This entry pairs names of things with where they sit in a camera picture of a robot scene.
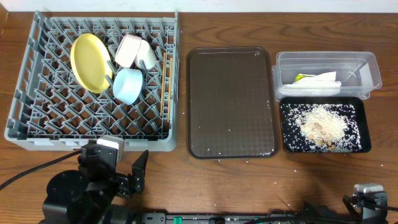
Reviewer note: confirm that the dark brown serving tray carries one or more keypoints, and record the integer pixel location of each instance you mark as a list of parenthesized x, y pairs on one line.
[(231, 110)]

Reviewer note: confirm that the grey plastic dish rack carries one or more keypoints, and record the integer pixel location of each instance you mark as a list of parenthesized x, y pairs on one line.
[(51, 111)]

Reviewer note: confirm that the light blue bowl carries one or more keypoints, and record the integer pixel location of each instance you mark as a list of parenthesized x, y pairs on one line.
[(128, 85)]

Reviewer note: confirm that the yellow green wrapper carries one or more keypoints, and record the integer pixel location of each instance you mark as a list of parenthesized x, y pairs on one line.
[(301, 76)]

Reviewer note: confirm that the rice and peanut pile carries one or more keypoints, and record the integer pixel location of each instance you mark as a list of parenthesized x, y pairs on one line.
[(320, 128)]

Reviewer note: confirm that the black food waste tray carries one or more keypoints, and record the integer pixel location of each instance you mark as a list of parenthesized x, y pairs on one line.
[(356, 102)]

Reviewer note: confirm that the clear plastic waste bin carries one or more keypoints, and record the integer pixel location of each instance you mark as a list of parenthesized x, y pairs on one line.
[(358, 72)]

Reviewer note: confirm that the white cup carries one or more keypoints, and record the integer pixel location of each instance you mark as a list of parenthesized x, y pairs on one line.
[(145, 57)]

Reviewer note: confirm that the white napkin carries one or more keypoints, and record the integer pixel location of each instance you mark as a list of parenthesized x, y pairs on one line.
[(324, 84)]

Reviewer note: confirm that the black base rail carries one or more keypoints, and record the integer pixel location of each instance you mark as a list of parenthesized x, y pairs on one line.
[(162, 218)]

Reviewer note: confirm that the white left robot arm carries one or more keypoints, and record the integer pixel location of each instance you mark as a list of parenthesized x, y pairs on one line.
[(85, 195)]

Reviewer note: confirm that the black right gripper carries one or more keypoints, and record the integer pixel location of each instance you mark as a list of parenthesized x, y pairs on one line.
[(349, 201)]

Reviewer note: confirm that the yellow plate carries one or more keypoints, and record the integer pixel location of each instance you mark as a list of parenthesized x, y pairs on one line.
[(89, 60)]

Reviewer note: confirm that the wooden chopstick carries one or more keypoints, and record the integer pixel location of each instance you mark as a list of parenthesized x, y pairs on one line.
[(170, 88), (164, 64)]

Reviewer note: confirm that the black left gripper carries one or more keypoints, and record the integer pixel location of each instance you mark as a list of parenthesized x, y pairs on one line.
[(125, 185)]

